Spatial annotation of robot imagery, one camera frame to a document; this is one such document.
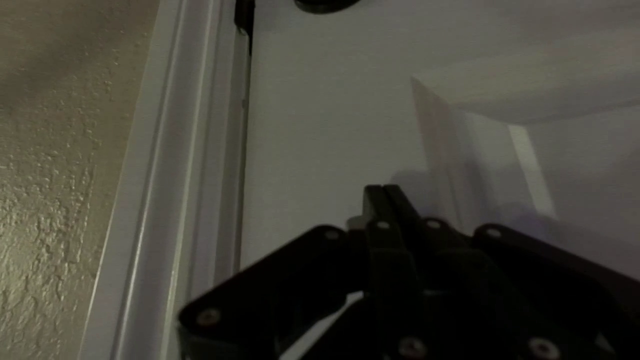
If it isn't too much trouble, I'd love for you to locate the white panelled door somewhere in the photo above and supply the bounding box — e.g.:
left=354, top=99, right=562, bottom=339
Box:
left=237, top=0, right=640, bottom=360

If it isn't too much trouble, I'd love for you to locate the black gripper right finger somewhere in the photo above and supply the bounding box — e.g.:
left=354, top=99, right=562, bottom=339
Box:
left=386, top=186, right=640, bottom=360

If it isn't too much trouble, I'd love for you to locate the white door casing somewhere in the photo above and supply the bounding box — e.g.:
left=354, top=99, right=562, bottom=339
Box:
left=78, top=0, right=256, bottom=360

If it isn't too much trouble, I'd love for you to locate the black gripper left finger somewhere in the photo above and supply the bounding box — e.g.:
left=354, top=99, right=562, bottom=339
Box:
left=177, top=186, right=428, bottom=360

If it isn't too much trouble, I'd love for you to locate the black lever door handle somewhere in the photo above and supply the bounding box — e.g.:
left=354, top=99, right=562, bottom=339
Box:
left=292, top=0, right=364, bottom=16

